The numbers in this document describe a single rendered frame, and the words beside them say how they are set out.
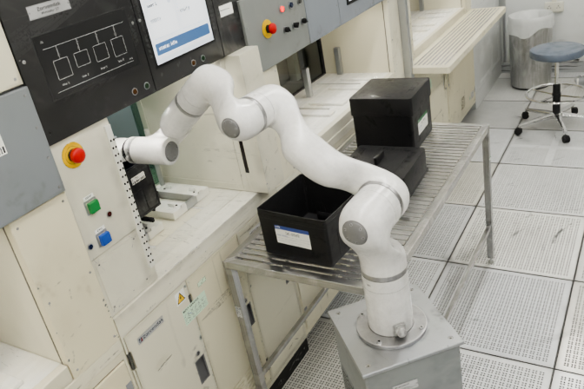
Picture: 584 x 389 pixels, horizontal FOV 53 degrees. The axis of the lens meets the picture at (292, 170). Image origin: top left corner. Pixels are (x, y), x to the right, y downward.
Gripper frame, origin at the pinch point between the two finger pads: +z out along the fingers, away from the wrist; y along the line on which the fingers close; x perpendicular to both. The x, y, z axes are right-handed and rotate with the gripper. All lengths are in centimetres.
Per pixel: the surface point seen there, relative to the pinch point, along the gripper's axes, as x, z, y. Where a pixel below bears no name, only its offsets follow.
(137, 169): -9.5, -10.4, 4.8
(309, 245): -39, -63, 15
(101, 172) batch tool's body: 4.4, -26.8, -23.6
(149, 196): -20.3, -10.6, 6.2
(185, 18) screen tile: 34, -30, 24
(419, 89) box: -21, -74, 114
